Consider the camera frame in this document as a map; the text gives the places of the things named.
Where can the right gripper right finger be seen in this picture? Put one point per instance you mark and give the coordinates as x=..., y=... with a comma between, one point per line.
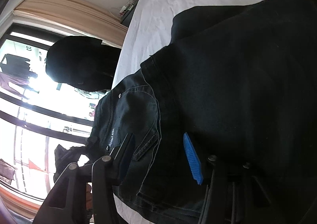
x=193, y=159

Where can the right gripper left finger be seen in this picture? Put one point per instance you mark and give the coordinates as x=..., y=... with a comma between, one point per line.
x=121, y=158

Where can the black pants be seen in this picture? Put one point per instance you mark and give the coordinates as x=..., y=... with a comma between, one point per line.
x=283, y=155

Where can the person's left hand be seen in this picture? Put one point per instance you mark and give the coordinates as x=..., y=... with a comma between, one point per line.
x=89, y=204

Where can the black framed glass window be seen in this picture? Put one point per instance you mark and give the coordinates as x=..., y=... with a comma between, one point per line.
x=33, y=125

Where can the black chair with clothes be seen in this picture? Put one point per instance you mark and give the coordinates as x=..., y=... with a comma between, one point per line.
x=83, y=62

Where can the hanging dark clothes outside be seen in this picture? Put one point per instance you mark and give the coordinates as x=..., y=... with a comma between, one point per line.
x=19, y=68

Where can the dark grey bedside table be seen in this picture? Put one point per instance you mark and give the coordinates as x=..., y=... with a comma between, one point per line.
x=127, y=11

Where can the beige curtain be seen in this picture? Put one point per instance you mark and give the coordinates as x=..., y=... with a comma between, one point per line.
x=78, y=15

